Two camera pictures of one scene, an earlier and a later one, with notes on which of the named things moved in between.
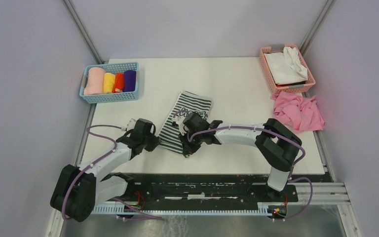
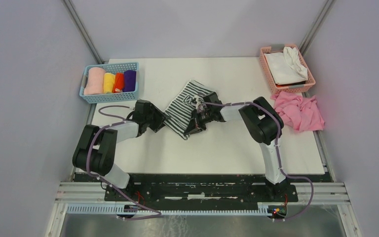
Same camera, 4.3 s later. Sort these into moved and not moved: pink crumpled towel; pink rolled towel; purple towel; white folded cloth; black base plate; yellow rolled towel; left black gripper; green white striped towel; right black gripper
Moved: right black gripper; left black gripper; green white striped towel
Not moved: purple towel; pink rolled towel; white folded cloth; pink crumpled towel; black base plate; yellow rolled towel
